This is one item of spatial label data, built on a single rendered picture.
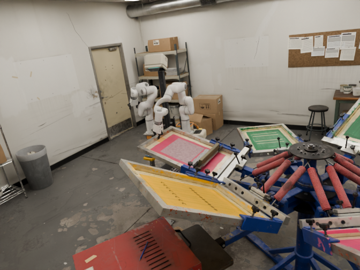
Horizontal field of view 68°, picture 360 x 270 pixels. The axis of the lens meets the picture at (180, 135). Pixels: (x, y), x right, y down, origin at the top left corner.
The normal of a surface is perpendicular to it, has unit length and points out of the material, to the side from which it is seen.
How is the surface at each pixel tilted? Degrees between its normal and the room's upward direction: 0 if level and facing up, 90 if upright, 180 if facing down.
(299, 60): 90
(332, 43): 88
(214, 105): 89
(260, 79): 90
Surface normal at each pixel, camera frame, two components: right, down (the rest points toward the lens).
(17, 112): 0.85, 0.10
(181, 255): -0.11, -0.93
